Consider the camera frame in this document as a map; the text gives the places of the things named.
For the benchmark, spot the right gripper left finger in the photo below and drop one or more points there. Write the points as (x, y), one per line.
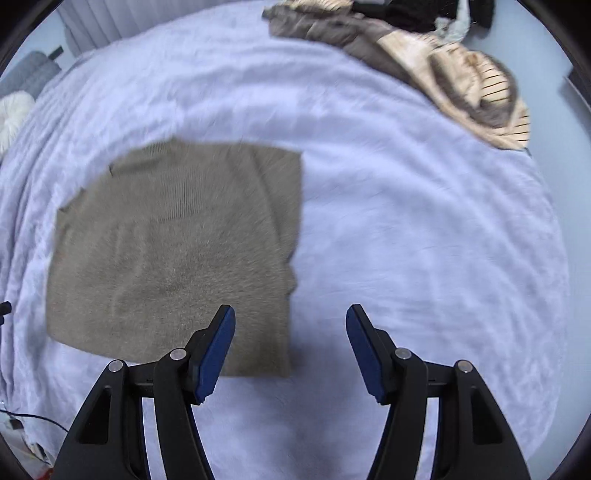
(106, 439)

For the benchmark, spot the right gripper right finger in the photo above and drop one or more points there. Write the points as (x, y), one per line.
(474, 439)

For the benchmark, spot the olive brown knit sweater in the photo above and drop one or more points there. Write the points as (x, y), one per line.
(146, 254)

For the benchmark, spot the brown striped clothes pile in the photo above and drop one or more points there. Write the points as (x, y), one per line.
(470, 87)

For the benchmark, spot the clutter on floor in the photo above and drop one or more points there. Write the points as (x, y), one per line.
(31, 457)

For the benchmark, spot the lavender plush bed blanket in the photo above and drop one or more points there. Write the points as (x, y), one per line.
(451, 245)

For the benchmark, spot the round white pleated cushion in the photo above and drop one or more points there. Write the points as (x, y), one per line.
(14, 110)

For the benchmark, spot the grey quilted headboard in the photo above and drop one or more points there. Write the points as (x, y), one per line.
(30, 75)

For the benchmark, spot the grey pleated curtain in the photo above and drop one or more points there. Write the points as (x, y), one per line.
(91, 25)

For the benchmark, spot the black white hanging jacket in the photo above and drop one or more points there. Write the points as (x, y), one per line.
(458, 17)

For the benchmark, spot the black garment on bed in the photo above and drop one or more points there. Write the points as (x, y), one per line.
(412, 15)

